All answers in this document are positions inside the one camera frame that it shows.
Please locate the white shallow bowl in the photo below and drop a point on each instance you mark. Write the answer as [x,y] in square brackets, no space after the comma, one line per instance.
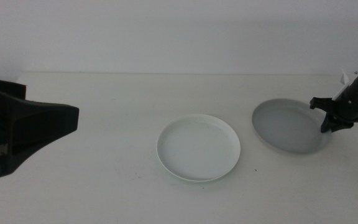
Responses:
[197,147]

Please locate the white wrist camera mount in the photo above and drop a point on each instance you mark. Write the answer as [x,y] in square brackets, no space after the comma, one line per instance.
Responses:
[344,81]

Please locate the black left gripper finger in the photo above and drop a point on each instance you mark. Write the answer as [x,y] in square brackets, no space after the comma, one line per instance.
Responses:
[42,121]

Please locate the grey shallow bowl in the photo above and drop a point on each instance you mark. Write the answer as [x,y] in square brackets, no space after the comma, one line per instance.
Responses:
[284,127]

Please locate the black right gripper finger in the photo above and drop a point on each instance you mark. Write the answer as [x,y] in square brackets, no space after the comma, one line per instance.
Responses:
[332,123]

